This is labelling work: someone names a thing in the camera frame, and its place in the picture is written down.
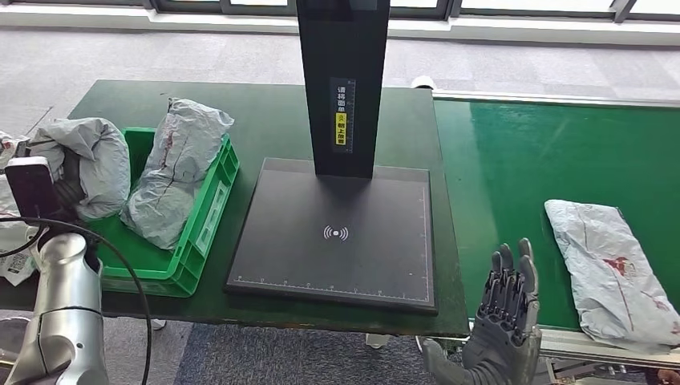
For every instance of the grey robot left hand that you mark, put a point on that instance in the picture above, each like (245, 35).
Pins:
(69, 194)

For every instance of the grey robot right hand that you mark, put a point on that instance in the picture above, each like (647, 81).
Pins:
(504, 340)

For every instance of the plain grey parcel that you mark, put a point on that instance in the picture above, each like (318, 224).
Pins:
(101, 159)

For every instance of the grey parcel with red line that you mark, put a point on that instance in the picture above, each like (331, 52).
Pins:
(175, 170)

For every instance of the grey parcel with red stamp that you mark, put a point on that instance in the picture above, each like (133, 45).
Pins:
(611, 276)

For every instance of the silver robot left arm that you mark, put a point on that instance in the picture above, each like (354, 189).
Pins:
(63, 308)

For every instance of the white parcel with QR label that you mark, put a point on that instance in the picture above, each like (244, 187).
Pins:
(16, 260)

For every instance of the green conveyor belt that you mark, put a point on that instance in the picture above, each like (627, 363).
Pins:
(531, 159)

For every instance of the black inbound scanner machine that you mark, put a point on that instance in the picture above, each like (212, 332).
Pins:
(340, 244)

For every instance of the white table foot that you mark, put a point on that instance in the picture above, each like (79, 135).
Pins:
(377, 340)

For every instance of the green plastic crate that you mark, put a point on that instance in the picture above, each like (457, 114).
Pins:
(202, 212)

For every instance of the dark green table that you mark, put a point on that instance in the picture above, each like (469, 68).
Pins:
(276, 122)

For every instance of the white round object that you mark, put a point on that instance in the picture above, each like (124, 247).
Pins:
(424, 82)

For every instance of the yellow black scanner label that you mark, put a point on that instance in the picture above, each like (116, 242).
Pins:
(341, 117)

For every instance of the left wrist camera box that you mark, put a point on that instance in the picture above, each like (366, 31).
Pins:
(32, 186)

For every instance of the aluminium conveyor frame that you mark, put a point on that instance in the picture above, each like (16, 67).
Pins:
(584, 348)

